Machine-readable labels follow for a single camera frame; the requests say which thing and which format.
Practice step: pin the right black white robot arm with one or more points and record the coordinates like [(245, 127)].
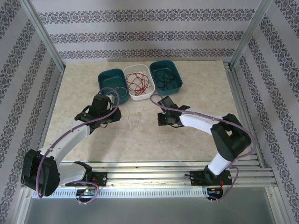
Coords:
[(231, 140)]

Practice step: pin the teal plastic bin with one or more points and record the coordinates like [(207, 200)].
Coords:
[(109, 81), (165, 92)]

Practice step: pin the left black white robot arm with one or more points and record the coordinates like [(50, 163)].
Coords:
[(39, 170)]

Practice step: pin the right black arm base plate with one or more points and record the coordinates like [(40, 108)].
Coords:
[(197, 178)]

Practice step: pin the aluminium side rail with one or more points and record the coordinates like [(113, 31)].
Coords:
[(54, 93), (236, 93)]

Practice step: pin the grey metal panel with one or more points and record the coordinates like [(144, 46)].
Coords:
[(149, 212)]

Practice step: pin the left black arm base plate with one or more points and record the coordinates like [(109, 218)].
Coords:
[(101, 178)]

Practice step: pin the aluminium frame post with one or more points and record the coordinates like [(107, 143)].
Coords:
[(248, 35), (44, 35)]

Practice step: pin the small controller board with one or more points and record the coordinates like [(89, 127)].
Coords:
[(88, 192), (215, 191)]

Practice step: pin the white plastic bin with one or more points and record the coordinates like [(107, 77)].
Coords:
[(140, 97)]

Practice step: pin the long aluminium frame rails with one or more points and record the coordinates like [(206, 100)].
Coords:
[(149, 176)]

